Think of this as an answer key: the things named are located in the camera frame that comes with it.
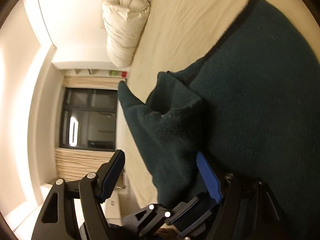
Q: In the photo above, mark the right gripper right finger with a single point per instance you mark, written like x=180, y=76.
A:
x=209, y=177

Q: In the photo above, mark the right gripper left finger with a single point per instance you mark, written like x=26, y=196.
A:
x=73, y=209

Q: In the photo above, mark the dark teal knit sweater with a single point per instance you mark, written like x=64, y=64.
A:
x=251, y=103

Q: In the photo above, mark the person's left hand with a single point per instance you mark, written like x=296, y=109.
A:
x=167, y=233

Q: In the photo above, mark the beige pleated curtain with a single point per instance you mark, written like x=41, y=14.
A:
x=72, y=164

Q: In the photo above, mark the dark window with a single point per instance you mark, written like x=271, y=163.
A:
x=89, y=119

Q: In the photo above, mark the small green object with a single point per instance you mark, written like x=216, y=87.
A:
x=113, y=73

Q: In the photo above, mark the beige bed with sheet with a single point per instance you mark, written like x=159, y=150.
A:
x=177, y=34

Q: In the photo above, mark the white rolled duvet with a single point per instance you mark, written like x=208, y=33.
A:
x=124, y=21

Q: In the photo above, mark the white wall shelf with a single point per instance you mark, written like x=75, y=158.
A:
x=89, y=68

